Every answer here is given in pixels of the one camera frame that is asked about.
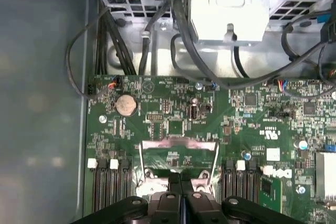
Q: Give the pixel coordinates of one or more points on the grey drive cage bracket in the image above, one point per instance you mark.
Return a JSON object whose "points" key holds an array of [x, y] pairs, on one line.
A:
{"points": [[225, 19]]}

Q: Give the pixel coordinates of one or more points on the RAM slot white clip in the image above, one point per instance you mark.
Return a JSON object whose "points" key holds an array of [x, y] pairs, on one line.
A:
{"points": [[92, 187], [240, 182], [113, 187]]}

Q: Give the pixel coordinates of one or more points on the silver coin battery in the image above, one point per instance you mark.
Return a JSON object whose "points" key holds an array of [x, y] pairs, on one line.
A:
{"points": [[126, 105]]}

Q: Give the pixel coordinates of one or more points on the silver case screw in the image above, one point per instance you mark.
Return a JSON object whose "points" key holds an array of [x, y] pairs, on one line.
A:
{"points": [[163, 26]]}

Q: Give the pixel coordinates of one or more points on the CPU socket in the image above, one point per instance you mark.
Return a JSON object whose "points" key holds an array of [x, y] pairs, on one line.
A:
{"points": [[147, 191]]}

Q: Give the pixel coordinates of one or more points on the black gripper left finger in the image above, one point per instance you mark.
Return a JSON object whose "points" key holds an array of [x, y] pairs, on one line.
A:
{"points": [[168, 208]]}

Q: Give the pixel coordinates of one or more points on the black open PC case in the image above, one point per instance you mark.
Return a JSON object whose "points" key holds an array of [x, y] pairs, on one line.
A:
{"points": [[39, 77]]}

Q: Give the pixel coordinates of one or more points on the silver chipset heatsink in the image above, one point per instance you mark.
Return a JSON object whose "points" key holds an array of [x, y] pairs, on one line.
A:
{"points": [[326, 176]]}

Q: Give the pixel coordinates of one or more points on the green motherboard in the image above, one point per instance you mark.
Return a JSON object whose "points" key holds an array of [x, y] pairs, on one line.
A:
{"points": [[236, 129]]}

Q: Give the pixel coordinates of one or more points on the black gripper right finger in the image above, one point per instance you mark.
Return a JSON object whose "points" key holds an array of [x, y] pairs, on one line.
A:
{"points": [[197, 208]]}

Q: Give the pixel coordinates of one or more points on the metal socket cover frame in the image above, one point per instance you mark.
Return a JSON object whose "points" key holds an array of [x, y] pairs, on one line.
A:
{"points": [[181, 144]]}

